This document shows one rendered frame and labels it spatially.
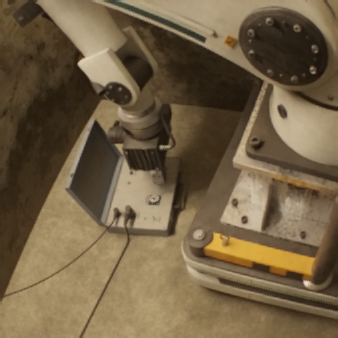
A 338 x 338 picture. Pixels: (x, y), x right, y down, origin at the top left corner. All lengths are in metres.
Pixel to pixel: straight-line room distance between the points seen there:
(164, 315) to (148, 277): 0.20
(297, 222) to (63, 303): 1.02
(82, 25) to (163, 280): 1.03
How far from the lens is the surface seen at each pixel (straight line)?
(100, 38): 1.26
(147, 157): 1.51
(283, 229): 1.29
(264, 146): 1.11
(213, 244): 1.21
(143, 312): 1.57
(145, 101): 1.41
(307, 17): 0.79
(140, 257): 1.68
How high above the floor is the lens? 1.45
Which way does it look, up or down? 50 degrees down
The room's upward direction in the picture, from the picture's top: 16 degrees counter-clockwise
